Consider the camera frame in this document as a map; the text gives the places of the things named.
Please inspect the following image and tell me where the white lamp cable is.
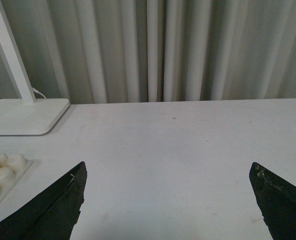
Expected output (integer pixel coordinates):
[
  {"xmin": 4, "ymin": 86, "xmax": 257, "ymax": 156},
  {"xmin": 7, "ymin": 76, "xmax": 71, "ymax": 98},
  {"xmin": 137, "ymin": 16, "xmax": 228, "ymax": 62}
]
[{"xmin": 32, "ymin": 86, "xmax": 47, "ymax": 100}]

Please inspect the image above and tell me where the white studded base plate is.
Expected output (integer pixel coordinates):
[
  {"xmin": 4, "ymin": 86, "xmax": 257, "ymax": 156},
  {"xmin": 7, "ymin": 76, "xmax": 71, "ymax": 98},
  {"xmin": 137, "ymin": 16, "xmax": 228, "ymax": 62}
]
[{"xmin": 0, "ymin": 153, "xmax": 33, "ymax": 203}]

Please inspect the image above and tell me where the white desk lamp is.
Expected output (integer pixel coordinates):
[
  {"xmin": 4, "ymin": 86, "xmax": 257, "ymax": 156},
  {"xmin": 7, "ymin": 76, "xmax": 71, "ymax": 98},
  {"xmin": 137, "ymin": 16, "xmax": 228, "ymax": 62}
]
[{"xmin": 0, "ymin": 1, "xmax": 70, "ymax": 136}]

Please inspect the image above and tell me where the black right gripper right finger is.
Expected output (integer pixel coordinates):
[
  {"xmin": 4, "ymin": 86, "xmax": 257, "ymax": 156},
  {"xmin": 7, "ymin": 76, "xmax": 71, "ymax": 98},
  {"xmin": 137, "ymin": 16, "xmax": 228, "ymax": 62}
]
[{"xmin": 249, "ymin": 162, "xmax": 296, "ymax": 240}]

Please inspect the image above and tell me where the grey pleated curtain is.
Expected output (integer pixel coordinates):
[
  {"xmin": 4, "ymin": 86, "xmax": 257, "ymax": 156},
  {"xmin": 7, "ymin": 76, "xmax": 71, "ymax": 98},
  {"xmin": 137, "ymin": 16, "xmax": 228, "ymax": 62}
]
[{"xmin": 1, "ymin": 0, "xmax": 296, "ymax": 104}]

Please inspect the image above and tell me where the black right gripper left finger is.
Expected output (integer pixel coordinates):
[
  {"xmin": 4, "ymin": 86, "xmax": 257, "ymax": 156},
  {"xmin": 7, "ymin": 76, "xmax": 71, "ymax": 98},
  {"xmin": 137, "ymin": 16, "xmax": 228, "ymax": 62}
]
[{"xmin": 0, "ymin": 161, "xmax": 87, "ymax": 240}]

